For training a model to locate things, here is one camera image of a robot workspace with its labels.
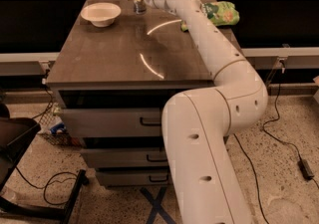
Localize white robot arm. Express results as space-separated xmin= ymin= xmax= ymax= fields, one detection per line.
xmin=136 ymin=0 xmax=268 ymax=224

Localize white paper bowl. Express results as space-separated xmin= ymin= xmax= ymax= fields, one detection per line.
xmin=80 ymin=2 xmax=122 ymax=28

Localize green snack bag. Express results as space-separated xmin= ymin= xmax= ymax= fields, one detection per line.
xmin=180 ymin=1 xmax=240 ymax=32

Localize grey drawer cabinet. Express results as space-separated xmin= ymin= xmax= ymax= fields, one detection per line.
xmin=46 ymin=0 xmax=245 ymax=189

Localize top grey drawer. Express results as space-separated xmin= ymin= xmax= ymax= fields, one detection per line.
xmin=60 ymin=109 xmax=161 ymax=137

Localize grey drawer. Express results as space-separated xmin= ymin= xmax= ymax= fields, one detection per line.
xmin=96 ymin=168 xmax=171 ymax=187
xmin=81 ymin=147 xmax=167 ymax=168
xmin=60 ymin=109 xmax=161 ymax=137

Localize middle grey drawer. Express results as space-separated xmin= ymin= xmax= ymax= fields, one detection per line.
xmin=81 ymin=147 xmax=167 ymax=168

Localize black chair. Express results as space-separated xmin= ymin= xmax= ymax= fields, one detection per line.
xmin=0 ymin=102 xmax=88 ymax=224

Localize bottom grey drawer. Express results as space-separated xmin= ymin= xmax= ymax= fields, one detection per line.
xmin=96 ymin=168 xmax=171 ymax=187

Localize black power adapter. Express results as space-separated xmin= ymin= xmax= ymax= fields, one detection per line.
xmin=298 ymin=159 xmax=314 ymax=180

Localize black floor cable right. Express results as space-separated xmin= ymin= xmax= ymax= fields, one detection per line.
xmin=232 ymin=83 xmax=319 ymax=224

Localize black floor cable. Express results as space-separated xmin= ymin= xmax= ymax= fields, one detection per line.
xmin=14 ymin=166 xmax=81 ymax=207
xmin=232 ymin=83 xmax=319 ymax=224

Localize wire basket with items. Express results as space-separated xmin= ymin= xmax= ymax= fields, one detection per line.
xmin=39 ymin=104 xmax=81 ymax=146

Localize black floor cable left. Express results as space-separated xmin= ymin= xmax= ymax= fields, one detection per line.
xmin=14 ymin=166 xmax=81 ymax=207

